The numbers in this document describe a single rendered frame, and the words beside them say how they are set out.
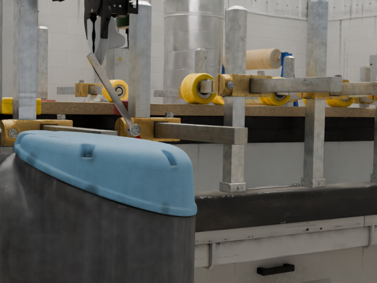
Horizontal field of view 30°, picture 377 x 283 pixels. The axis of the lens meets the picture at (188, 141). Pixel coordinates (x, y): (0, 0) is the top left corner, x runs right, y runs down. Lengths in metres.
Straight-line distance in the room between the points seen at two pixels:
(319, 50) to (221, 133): 0.56
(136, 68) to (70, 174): 0.95
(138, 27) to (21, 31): 0.25
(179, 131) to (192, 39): 4.10
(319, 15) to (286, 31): 10.46
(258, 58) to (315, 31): 7.00
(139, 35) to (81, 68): 8.20
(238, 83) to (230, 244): 0.38
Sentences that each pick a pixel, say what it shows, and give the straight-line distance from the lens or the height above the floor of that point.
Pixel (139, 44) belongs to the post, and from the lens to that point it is 1.48.
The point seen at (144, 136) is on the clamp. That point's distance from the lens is 1.47.
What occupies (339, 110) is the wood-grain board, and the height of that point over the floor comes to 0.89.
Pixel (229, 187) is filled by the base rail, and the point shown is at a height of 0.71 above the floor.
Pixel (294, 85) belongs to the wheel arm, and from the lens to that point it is 1.50.
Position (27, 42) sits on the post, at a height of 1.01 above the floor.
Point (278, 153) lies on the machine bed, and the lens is 1.98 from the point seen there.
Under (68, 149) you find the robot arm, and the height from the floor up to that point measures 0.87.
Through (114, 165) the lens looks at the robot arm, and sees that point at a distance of 0.52.
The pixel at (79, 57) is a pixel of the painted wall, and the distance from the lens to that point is 9.65.
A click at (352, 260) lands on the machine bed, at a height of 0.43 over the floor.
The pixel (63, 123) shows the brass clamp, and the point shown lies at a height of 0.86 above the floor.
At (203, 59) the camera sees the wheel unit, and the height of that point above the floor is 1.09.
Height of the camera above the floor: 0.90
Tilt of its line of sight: 3 degrees down
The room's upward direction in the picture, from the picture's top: 1 degrees clockwise
